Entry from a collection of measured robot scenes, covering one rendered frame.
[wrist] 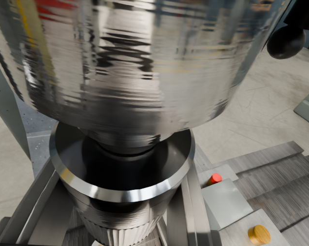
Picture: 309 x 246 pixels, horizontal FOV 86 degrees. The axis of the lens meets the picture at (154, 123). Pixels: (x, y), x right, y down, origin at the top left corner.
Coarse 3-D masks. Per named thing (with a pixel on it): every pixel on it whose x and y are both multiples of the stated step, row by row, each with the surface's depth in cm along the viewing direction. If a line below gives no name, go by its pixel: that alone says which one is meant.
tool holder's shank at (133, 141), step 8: (80, 128) 4; (96, 136) 4; (104, 136) 4; (112, 136) 4; (120, 136) 4; (128, 136) 4; (136, 136) 4; (144, 136) 4; (152, 136) 4; (160, 136) 4; (168, 136) 4; (104, 144) 5; (112, 144) 4; (120, 144) 4; (128, 144) 4; (136, 144) 4; (144, 144) 4; (152, 144) 5; (120, 152) 5; (128, 152) 5; (136, 152) 5
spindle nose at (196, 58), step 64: (0, 0) 1; (64, 0) 1; (128, 0) 1; (192, 0) 1; (256, 0) 1; (0, 64) 2; (64, 64) 2; (128, 64) 2; (192, 64) 2; (128, 128) 2
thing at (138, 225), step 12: (84, 204) 5; (156, 204) 5; (168, 204) 7; (84, 216) 6; (96, 216) 5; (108, 216) 5; (120, 216) 5; (132, 216) 5; (144, 216) 5; (156, 216) 6; (96, 228) 6; (108, 228) 6; (120, 228) 6; (132, 228) 6; (144, 228) 7; (96, 240) 9; (108, 240) 7; (120, 240) 7; (132, 240) 8
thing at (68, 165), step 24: (72, 144) 5; (96, 144) 5; (168, 144) 5; (192, 144) 5; (72, 168) 4; (96, 168) 4; (120, 168) 4; (144, 168) 5; (168, 168) 5; (72, 192) 4; (96, 192) 4; (120, 192) 4; (144, 192) 4; (168, 192) 5
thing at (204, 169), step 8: (200, 152) 38; (200, 160) 37; (208, 160) 37; (200, 168) 35; (208, 168) 36; (216, 168) 31; (224, 168) 32; (200, 176) 30; (208, 176) 30; (224, 176) 30; (232, 176) 31; (200, 184) 28; (160, 224) 31; (160, 232) 31
